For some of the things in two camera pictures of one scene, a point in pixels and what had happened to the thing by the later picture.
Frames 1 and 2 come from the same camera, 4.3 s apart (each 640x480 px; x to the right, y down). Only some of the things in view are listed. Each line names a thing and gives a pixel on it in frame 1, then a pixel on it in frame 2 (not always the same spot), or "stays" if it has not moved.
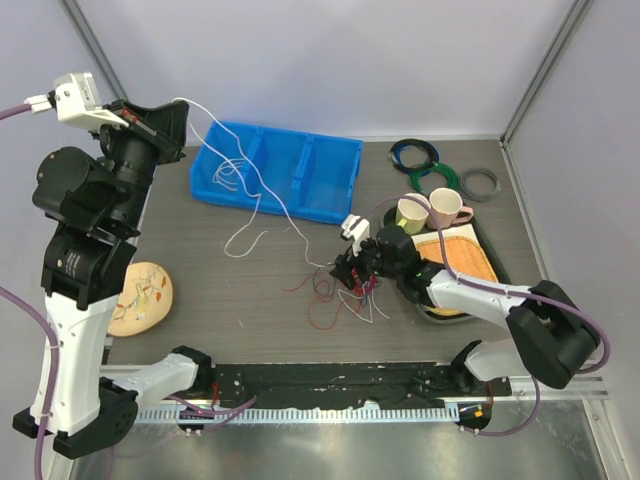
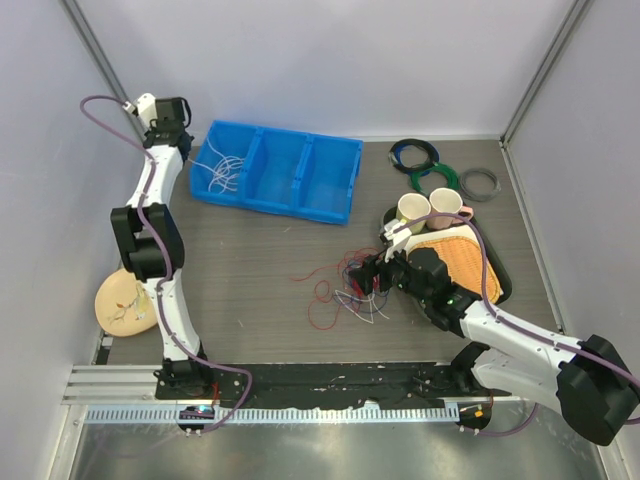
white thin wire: (252, 196) -> (225, 175)
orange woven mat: (465, 259) stays
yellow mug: (411, 214) stays
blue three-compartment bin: (306, 175) stays
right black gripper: (345, 264) -> (364, 275)
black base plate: (350, 386) stays
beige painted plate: (145, 298) stays
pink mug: (447, 206) stays
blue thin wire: (364, 296) -> (359, 299)
